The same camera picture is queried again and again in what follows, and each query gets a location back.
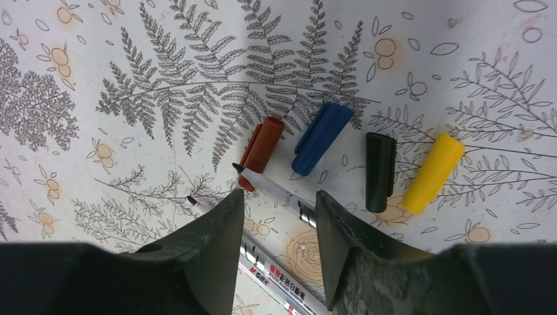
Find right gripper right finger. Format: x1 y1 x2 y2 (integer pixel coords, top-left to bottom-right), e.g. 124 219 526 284
316 190 556 314

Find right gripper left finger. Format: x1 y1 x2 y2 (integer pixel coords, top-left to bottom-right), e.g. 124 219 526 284
1 189 244 314

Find blue pen cap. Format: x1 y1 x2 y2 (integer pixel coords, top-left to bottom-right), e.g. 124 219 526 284
291 102 355 177

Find red-brown pen cap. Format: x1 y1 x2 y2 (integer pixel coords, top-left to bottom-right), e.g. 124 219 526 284
239 116 285 173

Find white marker red tip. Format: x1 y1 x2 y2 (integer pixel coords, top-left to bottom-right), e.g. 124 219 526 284
187 196 211 216

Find white marker on mat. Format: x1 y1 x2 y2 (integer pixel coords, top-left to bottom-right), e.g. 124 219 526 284
238 232 331 315

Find floral table mat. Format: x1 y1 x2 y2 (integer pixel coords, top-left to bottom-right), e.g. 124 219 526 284
1 1 556 314

